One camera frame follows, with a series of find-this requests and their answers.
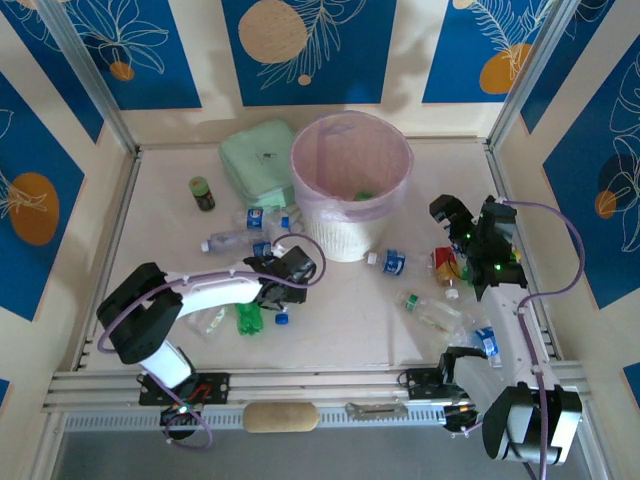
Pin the clear bottle green label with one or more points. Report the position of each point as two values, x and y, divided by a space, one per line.
412 302

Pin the crushed clear plastic bottle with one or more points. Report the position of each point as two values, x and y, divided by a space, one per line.
207 324

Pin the crushed green plastic bottle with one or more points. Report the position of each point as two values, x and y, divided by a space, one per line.
249 320

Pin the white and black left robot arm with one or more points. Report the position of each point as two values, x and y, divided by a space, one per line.
215 296

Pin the dark jar with green lid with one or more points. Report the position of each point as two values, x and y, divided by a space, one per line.
201 195

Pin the small metal bracket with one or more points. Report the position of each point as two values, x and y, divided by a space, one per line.
375 410

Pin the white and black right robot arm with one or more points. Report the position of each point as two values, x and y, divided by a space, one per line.
502 325

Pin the small green item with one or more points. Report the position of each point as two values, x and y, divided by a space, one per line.
362 195

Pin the blue label bottle white cap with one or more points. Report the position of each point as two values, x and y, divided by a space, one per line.
395 262

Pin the aluminium table edge rail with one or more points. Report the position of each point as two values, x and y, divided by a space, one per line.
310 385

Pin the small blue label bottle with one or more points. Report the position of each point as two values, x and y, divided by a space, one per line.
262 248

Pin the pale green square container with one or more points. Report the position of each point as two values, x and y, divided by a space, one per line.
255 155

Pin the clear bottle pale label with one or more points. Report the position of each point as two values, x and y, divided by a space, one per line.
225 240

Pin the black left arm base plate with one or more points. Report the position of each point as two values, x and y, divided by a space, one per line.
215 387

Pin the white bin with pink liner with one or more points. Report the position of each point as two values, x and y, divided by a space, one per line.
345 235

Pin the clear bottle with Pepsi label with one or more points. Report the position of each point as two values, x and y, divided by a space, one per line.
255 217

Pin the aluminium frame post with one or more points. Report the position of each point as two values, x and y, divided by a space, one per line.
85 65
530 70

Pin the crushed blue label bottle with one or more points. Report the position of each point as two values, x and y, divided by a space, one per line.
487 342

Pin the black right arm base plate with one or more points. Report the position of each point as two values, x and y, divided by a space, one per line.
420 382

